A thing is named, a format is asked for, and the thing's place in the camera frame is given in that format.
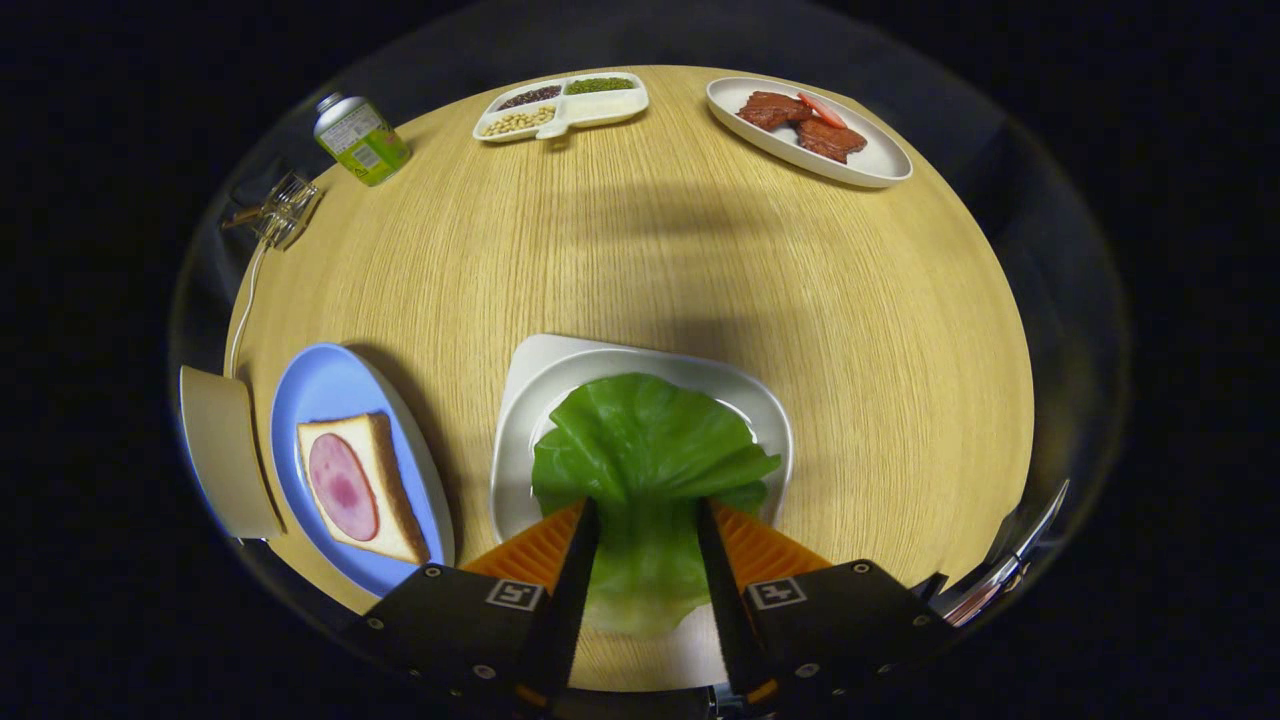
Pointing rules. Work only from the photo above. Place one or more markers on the white square plate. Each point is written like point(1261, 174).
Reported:
point(560, 390)

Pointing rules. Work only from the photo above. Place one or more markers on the white bread slice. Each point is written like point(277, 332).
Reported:
point(395, 520)

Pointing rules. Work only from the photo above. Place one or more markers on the shiny metal object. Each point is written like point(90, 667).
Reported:
point(1005, 570)

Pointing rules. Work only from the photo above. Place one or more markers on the green lettuce leaf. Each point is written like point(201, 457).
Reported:
point(640, 450)

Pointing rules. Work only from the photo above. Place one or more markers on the red sausage piece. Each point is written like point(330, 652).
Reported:
point(820, 108)

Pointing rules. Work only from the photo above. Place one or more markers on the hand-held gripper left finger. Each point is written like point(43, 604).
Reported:
point(575, 600)

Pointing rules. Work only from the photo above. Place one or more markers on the green labelled metal bottle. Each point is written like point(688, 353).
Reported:
point(365, 145)

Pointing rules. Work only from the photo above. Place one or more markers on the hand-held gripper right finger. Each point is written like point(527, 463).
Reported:
point(722, 600)

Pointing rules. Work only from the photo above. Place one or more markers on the white toaster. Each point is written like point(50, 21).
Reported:
point(225, 450)

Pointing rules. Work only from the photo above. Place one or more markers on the blue plate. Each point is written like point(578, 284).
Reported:
point(330, 385)

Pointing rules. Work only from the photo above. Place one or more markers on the white divided dish with beans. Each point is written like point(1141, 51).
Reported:
point(600, 105)

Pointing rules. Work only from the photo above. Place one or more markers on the pink ham slice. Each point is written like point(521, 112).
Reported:
point(343, 487)

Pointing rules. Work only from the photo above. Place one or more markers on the white oval plate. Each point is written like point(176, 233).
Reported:
point(880, 160)

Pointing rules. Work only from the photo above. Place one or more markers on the brown meat slice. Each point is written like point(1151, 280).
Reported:
point(770, 110)
point(830, 140)

